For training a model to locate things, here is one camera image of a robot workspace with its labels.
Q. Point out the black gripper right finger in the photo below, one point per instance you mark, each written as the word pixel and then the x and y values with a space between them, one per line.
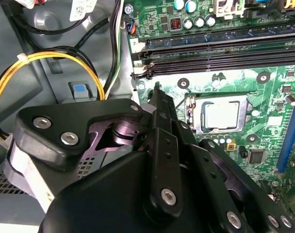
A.
pixel 205 170

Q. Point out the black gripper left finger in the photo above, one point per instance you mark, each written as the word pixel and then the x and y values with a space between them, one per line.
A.
pixel 40 136

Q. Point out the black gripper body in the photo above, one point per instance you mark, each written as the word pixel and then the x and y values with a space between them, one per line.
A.
pixel 101 206

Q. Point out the silver CPU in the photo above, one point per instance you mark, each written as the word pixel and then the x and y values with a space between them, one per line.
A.
pixel 221 116

